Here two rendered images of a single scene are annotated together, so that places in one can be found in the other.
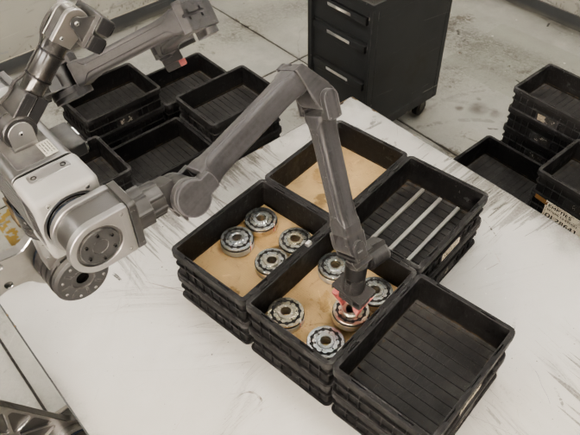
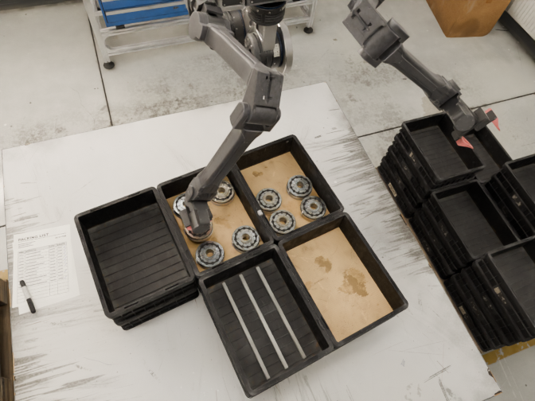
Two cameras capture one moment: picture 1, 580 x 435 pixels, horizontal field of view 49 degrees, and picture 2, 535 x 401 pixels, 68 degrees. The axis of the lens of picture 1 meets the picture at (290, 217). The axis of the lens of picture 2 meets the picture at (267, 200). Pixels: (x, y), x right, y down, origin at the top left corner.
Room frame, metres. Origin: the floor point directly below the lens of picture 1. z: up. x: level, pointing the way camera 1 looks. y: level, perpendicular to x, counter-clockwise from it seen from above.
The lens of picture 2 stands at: (1.38, -0.69, 2.21)
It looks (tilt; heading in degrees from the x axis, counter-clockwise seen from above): 61 degrees down; 102
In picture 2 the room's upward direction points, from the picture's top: 9 degrees clockwise
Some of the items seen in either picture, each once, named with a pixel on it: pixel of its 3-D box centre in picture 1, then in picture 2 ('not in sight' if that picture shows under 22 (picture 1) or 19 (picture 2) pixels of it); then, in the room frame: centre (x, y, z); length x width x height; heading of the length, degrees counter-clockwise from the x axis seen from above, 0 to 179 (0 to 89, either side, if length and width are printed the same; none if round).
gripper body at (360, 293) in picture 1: (354, 283); (195, 211); (1.02, -0.16, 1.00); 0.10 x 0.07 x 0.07; 46
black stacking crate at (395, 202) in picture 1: (412, 221); (263, 317); (1.36, -0.38, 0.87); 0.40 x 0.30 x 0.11; 138
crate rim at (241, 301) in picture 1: (253, 237); (285, 184); (1.27, 0.11, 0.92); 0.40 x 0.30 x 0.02; 138
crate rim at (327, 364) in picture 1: (332, 289); (213, 214); (1.06, -0.11, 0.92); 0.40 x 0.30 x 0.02; 138
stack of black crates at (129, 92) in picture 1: (118, 129); (522, 207); (2.50, 0.83, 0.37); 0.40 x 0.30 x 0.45; 130
